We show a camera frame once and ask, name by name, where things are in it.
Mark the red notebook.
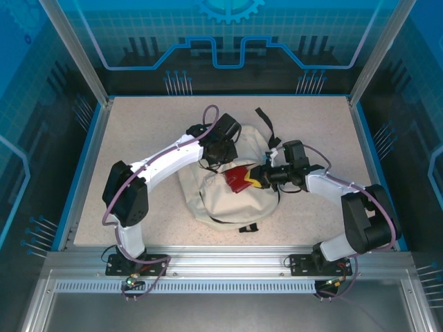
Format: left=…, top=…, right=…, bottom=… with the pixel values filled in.
left=224, top=167, right=255, bottom=194

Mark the beige backpack with black straps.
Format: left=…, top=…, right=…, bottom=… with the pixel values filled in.
left=177, top=107, right=282, bottom=234

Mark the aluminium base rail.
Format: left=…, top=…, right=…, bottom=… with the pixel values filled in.
left=44, top=244, right=416, bottom=277

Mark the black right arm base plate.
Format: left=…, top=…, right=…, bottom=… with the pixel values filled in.
left=289, top=253, right=354, bottom=277

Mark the aluminium side rail blue edge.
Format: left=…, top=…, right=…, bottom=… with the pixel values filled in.
left=347, top=96, right=408, bottom=252
left=57, top=98, right=115, bottom=252

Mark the white slotted cable duct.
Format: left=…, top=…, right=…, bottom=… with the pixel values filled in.
left=54, top=279, right=335, bottom=295

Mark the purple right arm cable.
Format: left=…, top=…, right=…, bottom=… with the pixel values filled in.
left=304, top=143, right=397, bottom=302

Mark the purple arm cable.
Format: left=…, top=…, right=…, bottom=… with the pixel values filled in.
left=304, top=143, right=397, bottom=302
left=102, top=104, right=219, bottom=302

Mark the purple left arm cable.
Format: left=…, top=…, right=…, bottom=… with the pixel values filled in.
left=102, top=104, right=219, bottom=302

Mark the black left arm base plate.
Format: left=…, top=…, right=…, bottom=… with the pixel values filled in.
left=105, top=253, right=174, bottom=277

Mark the aluminium frame post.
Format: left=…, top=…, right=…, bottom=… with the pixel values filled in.
left=37, top=0, right=115, bottom=107
left=347, top=0, right=415, bottom=108

